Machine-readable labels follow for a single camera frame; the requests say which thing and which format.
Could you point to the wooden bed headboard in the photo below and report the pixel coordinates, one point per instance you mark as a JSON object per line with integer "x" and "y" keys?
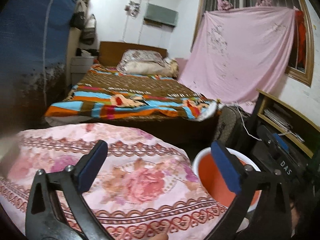
{"x": 110, "y": 51}

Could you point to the stack of papers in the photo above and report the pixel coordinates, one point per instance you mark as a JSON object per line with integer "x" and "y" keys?
{"x": 277, "y": 120}

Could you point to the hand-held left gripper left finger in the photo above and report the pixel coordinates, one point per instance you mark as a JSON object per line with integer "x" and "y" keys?
{"x": 93, "y": 167}

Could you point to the brown colourful striped blanket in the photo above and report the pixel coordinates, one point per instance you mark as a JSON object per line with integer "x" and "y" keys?
{"x": 130, "y": 92}

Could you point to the pink hanging sheet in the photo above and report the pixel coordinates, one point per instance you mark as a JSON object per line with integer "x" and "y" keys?
{"x": 237, "y": 55}

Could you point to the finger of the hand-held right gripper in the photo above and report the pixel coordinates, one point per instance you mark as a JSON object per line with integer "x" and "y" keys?
{"x": 283, "y": 146}
{"x": 266, "y": 137}

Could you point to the floral pillow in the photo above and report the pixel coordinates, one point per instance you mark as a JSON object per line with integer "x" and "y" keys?
{"x": 140, "y": 56}

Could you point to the white nightstand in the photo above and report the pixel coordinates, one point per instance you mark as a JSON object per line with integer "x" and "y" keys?
{"x": 81, "y": 70}

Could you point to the white wall socket cluster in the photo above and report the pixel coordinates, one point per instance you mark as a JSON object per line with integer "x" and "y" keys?
{"x": 132, "y": 9}

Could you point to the wooden desk with shelf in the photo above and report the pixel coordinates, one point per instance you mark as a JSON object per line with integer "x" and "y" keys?
{"x": 295, "y": 110}

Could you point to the black and white hanging bag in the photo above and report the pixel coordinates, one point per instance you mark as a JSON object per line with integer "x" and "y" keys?
{"x": 88, "y": 31}

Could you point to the person's left hand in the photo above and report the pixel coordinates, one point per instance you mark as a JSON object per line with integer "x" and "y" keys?
{"x": 160, "y": 236}

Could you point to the blue fabric wardrobe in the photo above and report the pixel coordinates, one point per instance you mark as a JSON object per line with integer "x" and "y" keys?
{"x": 27, "y": 42}

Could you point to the green cloth covered appliance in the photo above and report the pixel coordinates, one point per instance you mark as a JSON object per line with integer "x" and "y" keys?
{"x": 161, "y": 15}

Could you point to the pink floral blanket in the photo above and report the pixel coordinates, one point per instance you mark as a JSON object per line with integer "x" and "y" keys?
{"x": 130, "y": 175}

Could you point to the orange basin with white rim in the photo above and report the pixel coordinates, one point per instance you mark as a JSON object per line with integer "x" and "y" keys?
{"x": 212, "y": 180}

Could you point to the cream pillow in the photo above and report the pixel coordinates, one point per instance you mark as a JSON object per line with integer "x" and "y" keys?
{"x": 147, "y": 68}

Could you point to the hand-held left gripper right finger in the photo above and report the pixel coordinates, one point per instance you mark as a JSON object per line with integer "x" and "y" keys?
{"x": 226, "y": 170}

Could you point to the cream bundled cloth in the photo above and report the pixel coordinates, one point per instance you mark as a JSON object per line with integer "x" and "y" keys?
{"x": 171, "y": 67}

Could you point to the barred wooden window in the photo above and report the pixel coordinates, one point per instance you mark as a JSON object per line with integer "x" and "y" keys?
{"x": 303, "y": 75}

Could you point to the red hanging cloth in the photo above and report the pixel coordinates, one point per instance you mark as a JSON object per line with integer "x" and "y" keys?
{"x": 300, "y": 35}

